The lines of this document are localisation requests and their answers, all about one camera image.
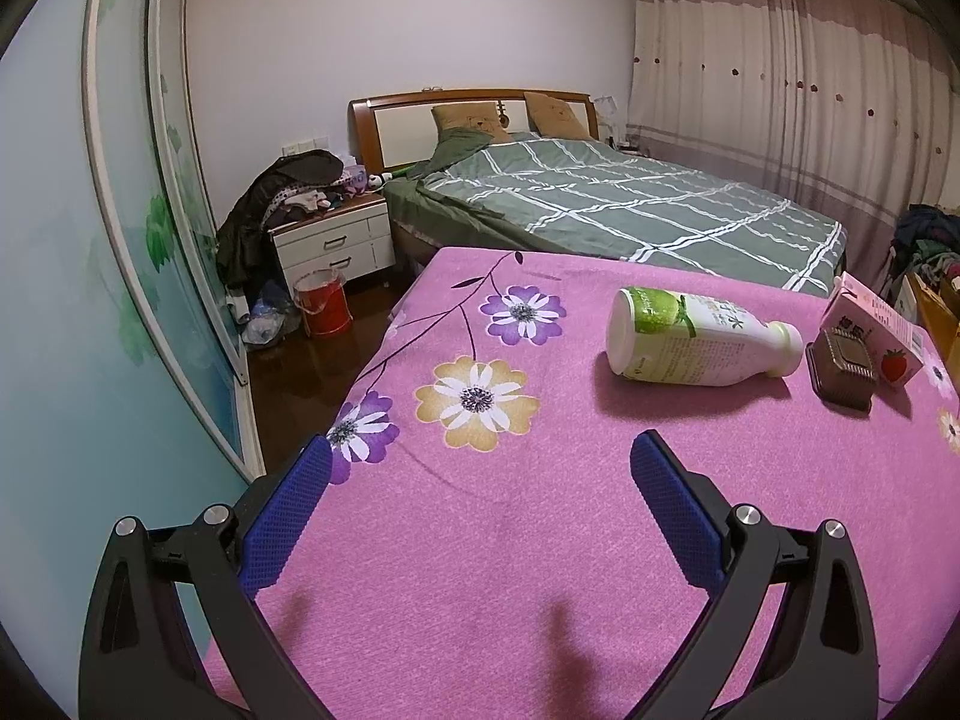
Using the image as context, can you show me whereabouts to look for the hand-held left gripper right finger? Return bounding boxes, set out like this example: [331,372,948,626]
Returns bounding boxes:
[630,430,880,720]

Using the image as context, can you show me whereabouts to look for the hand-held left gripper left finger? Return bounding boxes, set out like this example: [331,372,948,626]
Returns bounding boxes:
[79,433,335,720]

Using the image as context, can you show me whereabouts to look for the pink floral tablecloth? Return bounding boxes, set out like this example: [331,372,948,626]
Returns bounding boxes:
[199,246,960,720]

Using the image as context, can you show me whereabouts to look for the white green plastic bottle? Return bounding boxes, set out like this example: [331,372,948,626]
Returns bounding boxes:
[606,286,805,389]

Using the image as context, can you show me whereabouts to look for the clear plastic bag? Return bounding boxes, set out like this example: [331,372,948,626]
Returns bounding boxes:
[240,289,301,347]

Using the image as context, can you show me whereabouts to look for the red bucket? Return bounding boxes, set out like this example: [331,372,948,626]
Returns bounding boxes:
[292,268,352,337]

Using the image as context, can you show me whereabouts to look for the brown plastic tray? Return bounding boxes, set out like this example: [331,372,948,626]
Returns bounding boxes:
[806,328,884,413]

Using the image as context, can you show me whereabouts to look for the pink strawberry milk carton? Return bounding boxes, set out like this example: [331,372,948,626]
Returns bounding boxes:
[821,272,926,385]

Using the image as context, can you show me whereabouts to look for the white wooden nightstand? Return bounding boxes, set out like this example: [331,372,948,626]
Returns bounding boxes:
[270,193,397,293]

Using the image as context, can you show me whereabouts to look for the dark jacket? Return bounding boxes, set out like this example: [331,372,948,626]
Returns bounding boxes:
[216,150,346,290]

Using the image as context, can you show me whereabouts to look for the wardrobe with leaf-print doors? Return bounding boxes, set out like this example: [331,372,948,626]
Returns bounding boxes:
[0,0,269,691]

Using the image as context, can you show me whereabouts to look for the pile of mixed clothes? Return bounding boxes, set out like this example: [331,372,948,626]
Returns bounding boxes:
[277,165,385,222]

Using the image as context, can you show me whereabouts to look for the wooden side desk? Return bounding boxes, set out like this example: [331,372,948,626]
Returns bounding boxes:
[904,270,960,361]

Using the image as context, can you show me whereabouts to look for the green plaid duvet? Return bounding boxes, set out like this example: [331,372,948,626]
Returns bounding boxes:
[386,131,848,297]

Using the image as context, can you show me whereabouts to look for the heap of dark clothes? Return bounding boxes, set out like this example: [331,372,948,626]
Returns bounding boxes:
[892,204,960,293]

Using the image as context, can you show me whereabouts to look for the wooden bed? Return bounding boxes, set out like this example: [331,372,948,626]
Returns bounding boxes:
[347,88,848,297]

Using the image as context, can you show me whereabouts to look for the brown pillow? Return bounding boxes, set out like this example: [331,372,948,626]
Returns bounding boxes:
[431,103,512,143]
[523,91,592,140]

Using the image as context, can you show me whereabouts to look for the pink beige curtain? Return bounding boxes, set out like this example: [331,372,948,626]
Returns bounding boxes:
[624,0,960,271]

